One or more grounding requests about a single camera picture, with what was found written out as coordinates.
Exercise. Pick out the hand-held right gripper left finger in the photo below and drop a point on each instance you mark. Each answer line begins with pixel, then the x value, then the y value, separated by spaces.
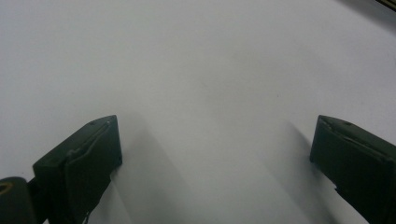
pixel 81 168

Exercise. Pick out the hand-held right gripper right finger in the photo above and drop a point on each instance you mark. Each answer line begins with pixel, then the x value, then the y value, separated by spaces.
pixel 358 165

